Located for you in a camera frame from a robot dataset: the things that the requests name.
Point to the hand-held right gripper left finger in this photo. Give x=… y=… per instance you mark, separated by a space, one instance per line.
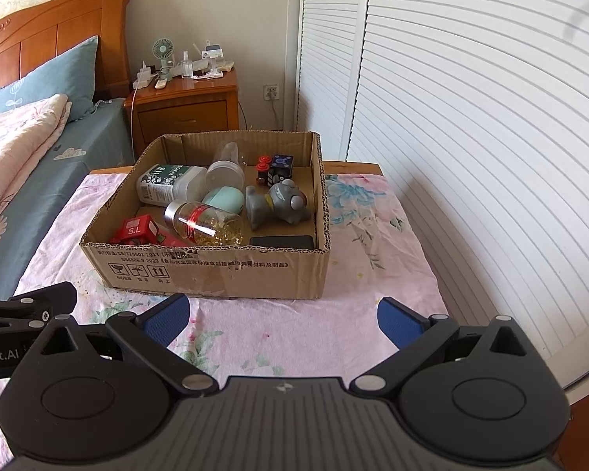
x=169 y=315

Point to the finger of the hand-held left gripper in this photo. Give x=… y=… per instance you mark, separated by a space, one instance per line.
x=44 y=298

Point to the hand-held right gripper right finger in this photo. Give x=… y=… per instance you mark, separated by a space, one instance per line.
x=397 y=325

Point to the brown cardboard box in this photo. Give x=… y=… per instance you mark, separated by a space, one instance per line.
x=216 y=272

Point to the red toy train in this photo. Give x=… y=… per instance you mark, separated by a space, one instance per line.
x=135 y=229

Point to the clear capsule bottle silver cap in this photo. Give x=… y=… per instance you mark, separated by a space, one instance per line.
x=206 y=223

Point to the mint green oval case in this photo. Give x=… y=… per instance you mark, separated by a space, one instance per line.
x=226 y=199

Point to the white bottle with green label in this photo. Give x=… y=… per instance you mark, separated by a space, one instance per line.
x=169 y=184

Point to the black phone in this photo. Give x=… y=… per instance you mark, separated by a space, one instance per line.
x=282 y=242

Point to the grey toy figure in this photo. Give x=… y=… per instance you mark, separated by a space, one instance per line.
x=275 y=201

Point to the clear plastic jar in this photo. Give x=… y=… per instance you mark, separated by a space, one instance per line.
x=226 y=169

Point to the dark cube toy car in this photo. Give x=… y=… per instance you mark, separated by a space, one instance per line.
x=280 y=167

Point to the pink floral tablecloth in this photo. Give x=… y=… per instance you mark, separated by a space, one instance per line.
x=373 y=265

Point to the blue bedsheet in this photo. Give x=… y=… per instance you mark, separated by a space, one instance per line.
x=68 y=176

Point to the pink floral quilt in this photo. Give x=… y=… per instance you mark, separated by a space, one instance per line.
x=14 y=147

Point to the wooden nightstand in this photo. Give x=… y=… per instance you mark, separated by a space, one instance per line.
x=186 y=113

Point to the white louvered closet door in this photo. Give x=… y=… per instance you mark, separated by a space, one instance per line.
x=471 y=132
x=329 y=59

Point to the blue pillow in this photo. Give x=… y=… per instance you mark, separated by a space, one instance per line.
x=54 y=78

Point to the white power strip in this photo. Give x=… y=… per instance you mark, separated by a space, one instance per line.
x=146 y=77

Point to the clear spray bottle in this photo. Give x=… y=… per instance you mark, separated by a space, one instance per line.
x=187 y=66

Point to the white phone stand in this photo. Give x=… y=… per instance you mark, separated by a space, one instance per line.
x=211 y=56

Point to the small green desk fan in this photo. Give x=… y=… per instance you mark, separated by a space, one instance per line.
x=162 y=50

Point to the wooden bed headboard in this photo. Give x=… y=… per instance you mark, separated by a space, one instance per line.
x=44 y=29

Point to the white wall socket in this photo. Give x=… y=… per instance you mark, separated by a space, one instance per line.
x=271 y=92

